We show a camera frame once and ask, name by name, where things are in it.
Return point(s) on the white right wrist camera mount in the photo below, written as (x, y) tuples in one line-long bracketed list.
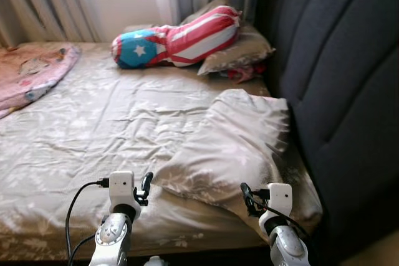
[(280, 197)]

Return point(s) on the grey robot knee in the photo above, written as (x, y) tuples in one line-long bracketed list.
[(156, 261)]

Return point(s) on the folded beige floral duvet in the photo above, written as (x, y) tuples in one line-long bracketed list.
[(237, 135)]

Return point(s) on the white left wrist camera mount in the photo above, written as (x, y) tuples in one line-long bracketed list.
[(121, 188)]

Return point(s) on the dark grey upholstered chair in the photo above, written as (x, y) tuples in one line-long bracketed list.
[(343, 60)]

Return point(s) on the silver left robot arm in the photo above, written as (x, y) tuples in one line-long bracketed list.
[(111, 241)]

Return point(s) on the pink cartoon quilt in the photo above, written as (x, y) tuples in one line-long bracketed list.
[(31, 73)]

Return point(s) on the beige pillow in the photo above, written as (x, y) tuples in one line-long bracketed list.
[(246, 48)]

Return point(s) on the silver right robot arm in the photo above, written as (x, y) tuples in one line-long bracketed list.
[(287, 247)]

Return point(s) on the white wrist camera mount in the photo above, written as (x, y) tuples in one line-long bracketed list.
[(280, 197), (121, 188)]

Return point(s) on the stars and stripes pillow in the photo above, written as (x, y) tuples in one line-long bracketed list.
[(187, 35)]

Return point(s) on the small red cloth item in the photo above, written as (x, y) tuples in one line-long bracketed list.
[(243, 73)]

